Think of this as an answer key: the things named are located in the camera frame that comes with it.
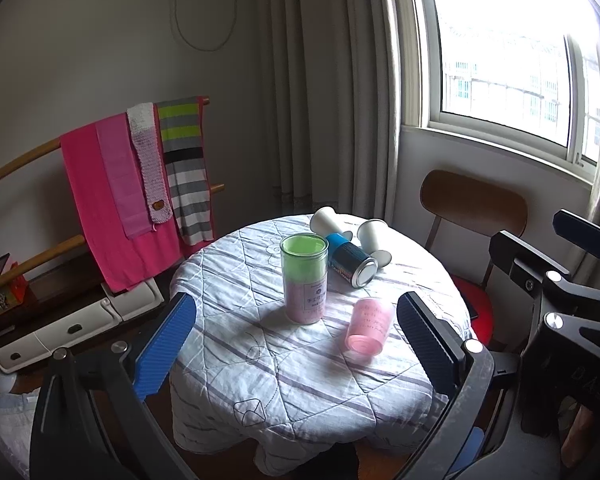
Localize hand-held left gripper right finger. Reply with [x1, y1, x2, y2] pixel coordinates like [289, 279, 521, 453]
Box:
[396, 291, 497, 480]

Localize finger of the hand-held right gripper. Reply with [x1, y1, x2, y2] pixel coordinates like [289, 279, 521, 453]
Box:
[489, 230, 600, 317]
[553, 209, 600, 261]

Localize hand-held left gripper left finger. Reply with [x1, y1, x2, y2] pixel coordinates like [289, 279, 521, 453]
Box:
[29, 292, 198, 480]

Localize pink plastic cup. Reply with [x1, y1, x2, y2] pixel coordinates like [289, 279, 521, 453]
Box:
[345, 297, 395, 359]

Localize person's right forearm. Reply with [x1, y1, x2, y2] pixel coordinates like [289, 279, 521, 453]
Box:
[562, 402, 600, 468]

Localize white paper cup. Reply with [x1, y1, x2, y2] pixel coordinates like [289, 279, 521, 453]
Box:
[309, 206, 354, 242]
[356, 218, 392, 266]

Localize red seat cushion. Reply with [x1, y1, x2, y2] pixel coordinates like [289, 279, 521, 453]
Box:
[450, 275, 495, 350]

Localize wooden chair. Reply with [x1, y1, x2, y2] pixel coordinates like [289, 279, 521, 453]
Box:
[419, 169, 530, 311]

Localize white plastic appliance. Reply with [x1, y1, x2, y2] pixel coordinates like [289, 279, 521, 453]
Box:
[0, 275, 164, 374]

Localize blue metal can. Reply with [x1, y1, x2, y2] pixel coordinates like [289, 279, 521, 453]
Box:
[325, 233, 379, 289]

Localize striped quilted tablecloth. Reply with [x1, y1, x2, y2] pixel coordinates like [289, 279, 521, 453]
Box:
[168, 213, 477, 477]

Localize glass jar green pink contents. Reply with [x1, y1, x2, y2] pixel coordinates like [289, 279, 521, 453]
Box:
[279, 233, 329, 326]

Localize hot pink towel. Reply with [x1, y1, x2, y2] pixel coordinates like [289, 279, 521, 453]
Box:
[59, 121, 185, 293]

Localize red box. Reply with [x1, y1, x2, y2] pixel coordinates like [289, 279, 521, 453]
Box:
[0, 280, 29, 319]

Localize light pink towel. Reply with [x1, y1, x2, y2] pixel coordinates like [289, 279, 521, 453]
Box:
[95, 113, 157, 241]

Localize green grey striped towel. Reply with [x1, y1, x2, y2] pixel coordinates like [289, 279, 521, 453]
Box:
[154, 95, 216, 247]

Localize light blue white cloth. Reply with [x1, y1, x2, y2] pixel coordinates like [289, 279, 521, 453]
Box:
[0, 391, 47, 480]

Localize pink white knitted scarf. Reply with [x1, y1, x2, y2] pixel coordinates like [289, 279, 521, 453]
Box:
[126, 102, 174, 225]

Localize wooden towel rack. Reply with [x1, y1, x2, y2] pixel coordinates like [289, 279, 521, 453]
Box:
[0, 96, 227, 302]

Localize beige curtain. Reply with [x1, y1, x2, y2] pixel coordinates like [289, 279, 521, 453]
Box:
[254, 0, 407, 227]

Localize window with white frame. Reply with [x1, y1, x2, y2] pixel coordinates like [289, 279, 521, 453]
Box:
[405, 0, 600, 182]

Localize wall cable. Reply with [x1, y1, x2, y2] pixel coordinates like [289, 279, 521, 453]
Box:
[171, 0, 242, 52]

